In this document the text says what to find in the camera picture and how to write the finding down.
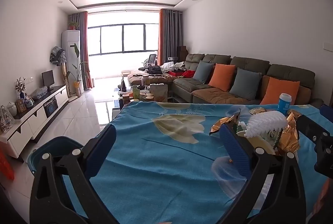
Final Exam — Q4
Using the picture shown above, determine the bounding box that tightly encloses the small black monitor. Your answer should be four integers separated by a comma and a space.
42, 70, 54, 91

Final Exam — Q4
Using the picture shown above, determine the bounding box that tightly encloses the orange cushion near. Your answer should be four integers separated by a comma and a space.
260, 77, 300, 105

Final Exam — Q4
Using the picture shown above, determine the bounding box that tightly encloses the dark green sectional sofa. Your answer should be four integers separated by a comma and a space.
171, 54, 323, 108

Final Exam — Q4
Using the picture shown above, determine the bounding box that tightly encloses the left grey orange curtain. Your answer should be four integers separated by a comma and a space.
68, 11, 93, 90

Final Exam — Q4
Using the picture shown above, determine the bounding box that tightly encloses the grey-blue cushion far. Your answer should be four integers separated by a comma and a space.
193, 61, 213, 83

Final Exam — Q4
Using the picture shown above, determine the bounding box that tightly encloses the teal trash bin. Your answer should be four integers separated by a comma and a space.
27, 136, 83, 175

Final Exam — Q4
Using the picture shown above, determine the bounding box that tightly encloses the gold foil snack wrapper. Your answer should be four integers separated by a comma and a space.
209, 105, 300, 154

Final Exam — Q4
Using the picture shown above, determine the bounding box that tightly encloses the tall potted plant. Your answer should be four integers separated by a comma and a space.
66, 42, 87, 98

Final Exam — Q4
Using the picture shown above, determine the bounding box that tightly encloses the cluttered coffee table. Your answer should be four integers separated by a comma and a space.
112, 70, 178, 119

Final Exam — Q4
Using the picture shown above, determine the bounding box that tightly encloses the grey-blue cushion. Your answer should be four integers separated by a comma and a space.
229, 67, 261, 100
193, 61, 213, 83

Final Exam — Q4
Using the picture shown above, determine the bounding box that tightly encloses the grey-blue cushion near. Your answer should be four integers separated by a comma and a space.
229, 67, 261, 100

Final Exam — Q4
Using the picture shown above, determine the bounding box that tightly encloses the white standing air conditioner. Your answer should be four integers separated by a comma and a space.
61, 30, 82, 97

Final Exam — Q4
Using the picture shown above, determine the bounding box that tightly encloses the white black TV cabinet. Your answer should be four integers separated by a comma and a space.
1, 85, 68, 159

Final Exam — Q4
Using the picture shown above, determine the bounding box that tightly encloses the blue white paper cup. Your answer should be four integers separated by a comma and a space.
277, 93, 292, 115

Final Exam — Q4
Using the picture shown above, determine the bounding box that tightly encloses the orange plastic bag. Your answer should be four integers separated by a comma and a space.
0, 150, 15, 181

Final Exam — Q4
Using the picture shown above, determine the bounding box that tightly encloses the orange cushion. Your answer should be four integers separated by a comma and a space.
260, 77, 300, 105
208, 63, 236, 92

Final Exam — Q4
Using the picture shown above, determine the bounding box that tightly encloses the orange cushion far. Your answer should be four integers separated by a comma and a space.
208, 63, 236, 92

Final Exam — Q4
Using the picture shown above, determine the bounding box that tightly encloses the right orange grey curtain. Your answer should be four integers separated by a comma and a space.
158, 9, 183, 65

